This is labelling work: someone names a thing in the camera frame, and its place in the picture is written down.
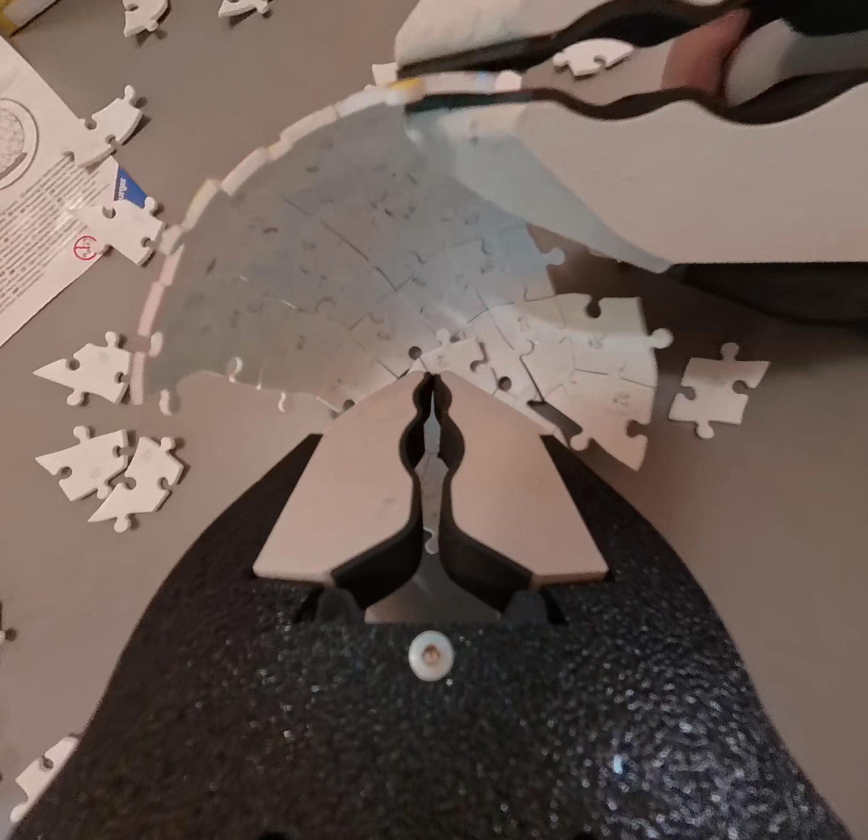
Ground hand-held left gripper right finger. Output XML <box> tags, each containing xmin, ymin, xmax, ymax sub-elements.
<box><xmin>433</xmin><ymin>371</ymin><xmax>610</xmax><ymax>612</ymax></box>

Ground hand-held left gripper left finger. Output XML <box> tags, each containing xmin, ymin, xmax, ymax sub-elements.
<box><xmin>254</xmin><ymin>371</ymin><xmax>435</xmax><ymax>609</ymax></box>

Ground person's right hand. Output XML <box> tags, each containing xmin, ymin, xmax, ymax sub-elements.
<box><xmin>666</xmin><ymin>9</ymin><xmax>748</xmax><ymax>102</ymax></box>

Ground white instruction leaflet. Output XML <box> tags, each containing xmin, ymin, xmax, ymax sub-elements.
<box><xmin>0</xmin><ymin>37</ymin><xmax>148</xmax><ymax>347</ymax></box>

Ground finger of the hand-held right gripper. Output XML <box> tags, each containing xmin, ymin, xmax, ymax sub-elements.
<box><xmin>406</xmin><ymin>74</ymin><xmax>868</xmax><ymax>273</ymax></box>
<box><xmin>393</xmin><ymin>0</ymin><xmax>868</xmax><ymax>80</ymax></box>

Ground large white puzzle ball shell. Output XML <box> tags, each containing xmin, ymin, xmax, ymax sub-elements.
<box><xmin>134</xmin><ymin>74</ymin><xmax>674</xmax><ymax>473</ymax></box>

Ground scattered white puzzle pieces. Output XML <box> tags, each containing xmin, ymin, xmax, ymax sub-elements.
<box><xmin>0</xmin><ymin>0</ymin><xmax>636</xmax><ymax>825</ymax></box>

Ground single white puzzle piece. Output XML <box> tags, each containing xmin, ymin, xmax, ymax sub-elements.
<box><xmin>668</xmin><ymin>343</ymin><xmax>772</xmax><ymax>441</ymax></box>

